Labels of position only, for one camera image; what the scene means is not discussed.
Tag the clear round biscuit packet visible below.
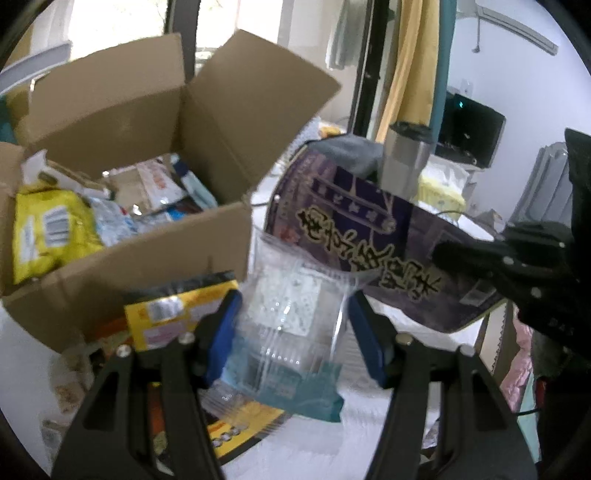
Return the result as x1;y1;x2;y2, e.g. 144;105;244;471
41;342;102;462

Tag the white-ended biscuit packet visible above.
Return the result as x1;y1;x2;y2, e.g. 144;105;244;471
21;150;112;195

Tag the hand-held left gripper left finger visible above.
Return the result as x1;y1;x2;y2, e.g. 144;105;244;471
51;291;243;480

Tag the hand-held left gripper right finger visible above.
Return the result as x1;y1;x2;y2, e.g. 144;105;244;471
346;292;539;480

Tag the pink white snack packet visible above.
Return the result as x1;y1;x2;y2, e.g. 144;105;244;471
139;159;185;208

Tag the black box device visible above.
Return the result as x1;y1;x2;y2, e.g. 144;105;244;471
436;92;506;169

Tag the white air conditioner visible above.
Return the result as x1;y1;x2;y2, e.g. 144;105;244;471
462;0;559;54

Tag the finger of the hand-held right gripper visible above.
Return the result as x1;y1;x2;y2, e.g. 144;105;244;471
430;240;546;301
501;222;575;259

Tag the white hanging garment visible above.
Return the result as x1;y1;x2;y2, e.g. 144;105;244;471
325;0;375;71

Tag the pink cloth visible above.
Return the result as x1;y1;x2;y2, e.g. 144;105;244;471
501;318;536;411

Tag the steel tumbler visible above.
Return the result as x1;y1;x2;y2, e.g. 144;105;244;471
379;121;435;204

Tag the yellow black snack packet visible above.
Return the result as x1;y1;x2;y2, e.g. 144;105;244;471
122;271;296;462

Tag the yellow tissue pack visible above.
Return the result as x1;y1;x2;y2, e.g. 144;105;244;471
416;161;469;208

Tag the cardboard box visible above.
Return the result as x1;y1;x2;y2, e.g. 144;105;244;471
0;30;342;356

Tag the purple snack bag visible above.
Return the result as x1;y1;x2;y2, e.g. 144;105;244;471
263;143;509;335

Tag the yellow snack bag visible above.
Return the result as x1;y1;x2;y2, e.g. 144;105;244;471
11;187;105;286

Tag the grey cloth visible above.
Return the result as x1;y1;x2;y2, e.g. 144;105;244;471
302;135;389;181

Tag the clear plastic packet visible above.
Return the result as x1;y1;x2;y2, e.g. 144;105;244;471
235;228;379;370

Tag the yellow curtain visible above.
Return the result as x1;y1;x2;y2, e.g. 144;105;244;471
374;0;444;144

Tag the white radiator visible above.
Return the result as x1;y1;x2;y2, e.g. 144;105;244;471
508;143;573;227

